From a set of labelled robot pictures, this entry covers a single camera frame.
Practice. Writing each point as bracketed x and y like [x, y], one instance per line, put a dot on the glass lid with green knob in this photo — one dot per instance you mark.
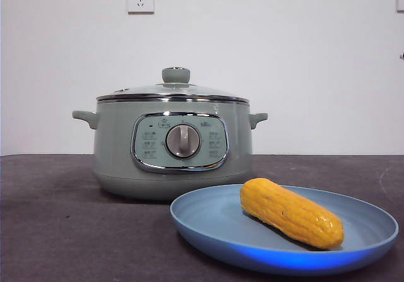
[176, 75]

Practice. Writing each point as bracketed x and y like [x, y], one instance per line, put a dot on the pale green electric steamer pot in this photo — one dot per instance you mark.
[113, 143]

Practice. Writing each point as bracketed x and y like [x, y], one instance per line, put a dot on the blue round plate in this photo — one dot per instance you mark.
[208, 228]

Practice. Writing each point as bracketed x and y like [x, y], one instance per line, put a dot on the yellow corn cob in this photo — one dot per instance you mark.
[287, 212]

